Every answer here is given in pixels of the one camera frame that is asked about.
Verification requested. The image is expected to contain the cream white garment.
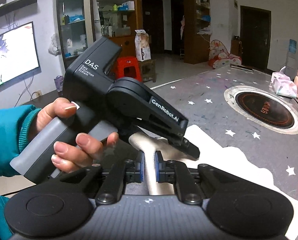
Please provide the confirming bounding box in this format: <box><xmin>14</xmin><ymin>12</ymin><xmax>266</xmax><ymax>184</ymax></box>
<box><xmin>129</xmin><ymin>125</ymin><xmax>298</xmax><ymax>239</ymax></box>

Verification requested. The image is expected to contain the left teal jacket forearm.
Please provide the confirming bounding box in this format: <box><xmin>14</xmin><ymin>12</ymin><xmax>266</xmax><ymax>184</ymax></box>
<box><xmin>0</xmin><ymin>105</ymin><xmax>40</xmax><ymax>177</ymax></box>

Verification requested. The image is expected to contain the person left hand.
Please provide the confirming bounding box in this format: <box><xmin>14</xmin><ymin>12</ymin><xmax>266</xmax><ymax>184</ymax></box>
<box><xmin>29</xmin><ymin>97</ymin><xmax>120</xmax><ymax>174</ymax></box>

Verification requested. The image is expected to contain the red plastic stool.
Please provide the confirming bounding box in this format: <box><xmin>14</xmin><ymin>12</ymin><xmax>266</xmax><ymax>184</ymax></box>
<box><xmin>114</xmin><ymin>56</ymin><xmax>142</xmax><ymax>82</ymax></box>

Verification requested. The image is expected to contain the small wooden stool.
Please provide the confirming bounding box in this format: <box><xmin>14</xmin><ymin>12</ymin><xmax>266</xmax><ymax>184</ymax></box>
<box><xmin>138</xmin><ymin>60</ymin><xmax>156</xmax><ymax>82</ymax></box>

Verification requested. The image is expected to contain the white printed paper bag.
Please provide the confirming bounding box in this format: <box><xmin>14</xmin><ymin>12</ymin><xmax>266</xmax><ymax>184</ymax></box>
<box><xmin>134</xmin><ymin>29</ymin><xmax>151</xmax><ymax>62</ymax></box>

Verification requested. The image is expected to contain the polka dot kids play tent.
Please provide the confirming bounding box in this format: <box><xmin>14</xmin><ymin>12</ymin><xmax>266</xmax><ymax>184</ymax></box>
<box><xmin>208</xmin><ymin>40</ymin><xmax>242</xmax><ymax>69</ymax></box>

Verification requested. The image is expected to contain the round black induction cooktop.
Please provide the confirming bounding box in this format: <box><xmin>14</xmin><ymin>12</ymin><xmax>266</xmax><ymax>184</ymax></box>
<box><xmin>224</xmin><ymin>85</ymin><xmax>298</xmax><ymax>135</ymax></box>

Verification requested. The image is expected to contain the pink wet wipes pack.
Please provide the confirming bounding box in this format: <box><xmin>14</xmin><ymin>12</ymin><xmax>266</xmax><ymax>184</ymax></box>
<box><xmin>271</xmin><ymin>66</ymin><xmax>297</xmax><ymax>98</ymax></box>

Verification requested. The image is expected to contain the water dispenser with blue bottle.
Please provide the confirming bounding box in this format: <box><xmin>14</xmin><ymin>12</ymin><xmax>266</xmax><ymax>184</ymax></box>
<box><xmin>285</xmin><ymin>39</ymin><xmax>297</xmax><ymax>76</ymax></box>

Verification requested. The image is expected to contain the wall mounted television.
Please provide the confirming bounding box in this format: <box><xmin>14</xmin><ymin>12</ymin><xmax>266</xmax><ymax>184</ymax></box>
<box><xmin>0</xmin><ymin>22</ymin><xmax>40</xmax><ymax>86</ymax></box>

